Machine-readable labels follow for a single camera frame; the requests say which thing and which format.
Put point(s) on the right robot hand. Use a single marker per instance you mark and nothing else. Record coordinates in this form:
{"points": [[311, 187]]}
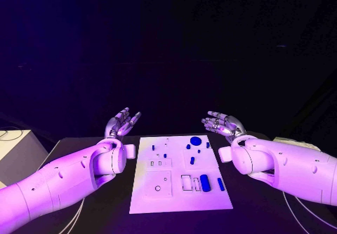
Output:
{"points": [[224, 125]]}

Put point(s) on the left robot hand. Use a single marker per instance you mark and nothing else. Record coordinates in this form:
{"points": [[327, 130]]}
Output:
{"points": [[121, 124]]}

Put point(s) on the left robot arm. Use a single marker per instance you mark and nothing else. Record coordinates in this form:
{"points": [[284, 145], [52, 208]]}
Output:
{"points": [[62, 173]]}

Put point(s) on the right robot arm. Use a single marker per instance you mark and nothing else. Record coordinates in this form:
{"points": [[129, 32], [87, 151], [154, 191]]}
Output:
{"points": [[290, 164]]}

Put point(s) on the white task board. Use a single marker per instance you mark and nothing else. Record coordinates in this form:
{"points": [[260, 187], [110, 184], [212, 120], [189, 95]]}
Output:
{"points": [[179, 175]]}

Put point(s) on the blue gear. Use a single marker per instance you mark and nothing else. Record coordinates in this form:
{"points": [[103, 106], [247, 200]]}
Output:
{"points": [[196, 141]]}

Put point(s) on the long thin blue cylinder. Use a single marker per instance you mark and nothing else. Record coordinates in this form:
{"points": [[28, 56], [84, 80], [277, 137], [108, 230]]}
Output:
{"points": [[221, 184]]}

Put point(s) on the large blue cylinder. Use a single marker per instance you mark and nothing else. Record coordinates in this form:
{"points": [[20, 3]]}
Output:
{"points": [[205, 183]]}

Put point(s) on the white box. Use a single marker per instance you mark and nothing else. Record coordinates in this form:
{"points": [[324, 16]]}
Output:
{"points": [[18, 155]]}

